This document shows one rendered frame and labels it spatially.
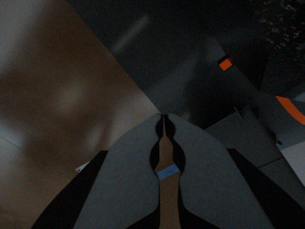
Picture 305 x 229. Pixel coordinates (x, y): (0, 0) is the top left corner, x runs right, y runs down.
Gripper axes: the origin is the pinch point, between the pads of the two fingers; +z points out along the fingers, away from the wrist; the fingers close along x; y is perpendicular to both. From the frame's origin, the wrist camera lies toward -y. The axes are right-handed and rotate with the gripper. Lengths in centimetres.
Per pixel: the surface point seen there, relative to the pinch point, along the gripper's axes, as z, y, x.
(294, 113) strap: 85, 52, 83
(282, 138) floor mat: 87, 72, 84
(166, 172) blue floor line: 94, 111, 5
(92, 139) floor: 94, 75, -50
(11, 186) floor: 103, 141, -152
